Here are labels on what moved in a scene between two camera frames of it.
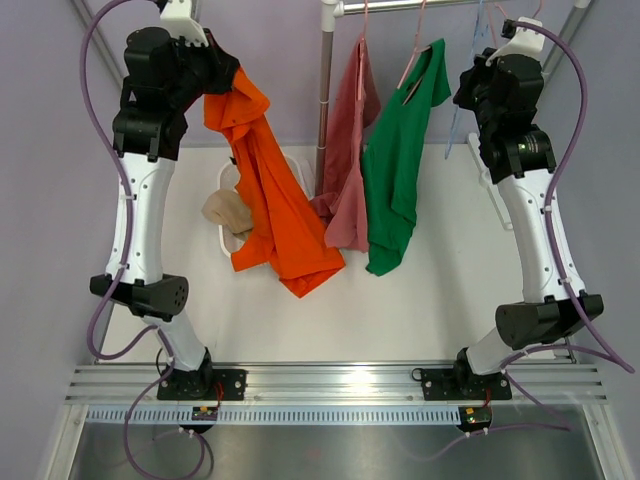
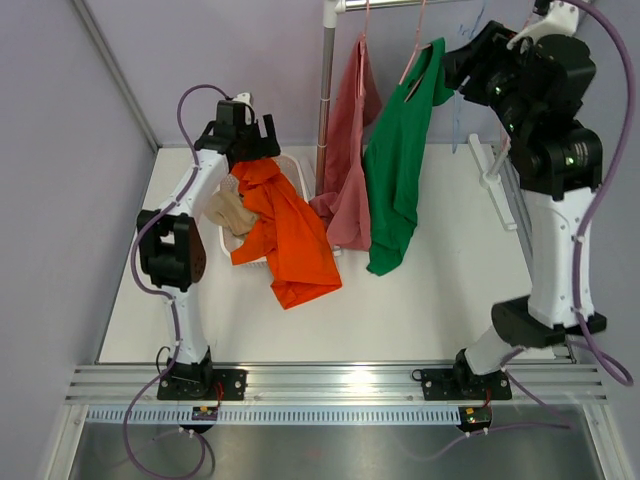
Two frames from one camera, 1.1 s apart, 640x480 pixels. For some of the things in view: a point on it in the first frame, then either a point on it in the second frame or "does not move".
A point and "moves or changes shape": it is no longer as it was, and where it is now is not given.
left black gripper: [221, 64] to [265, 147]
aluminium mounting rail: [330, 384] does not move
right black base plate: [453, 384] does not move
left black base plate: [200, 385] does not move
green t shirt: [391, 158] does not move
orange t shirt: [290, 234] moves or changes shape
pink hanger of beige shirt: [501, 10] moves or changes shape
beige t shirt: [226, 207] does not move
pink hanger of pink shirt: [361, 53] does not move
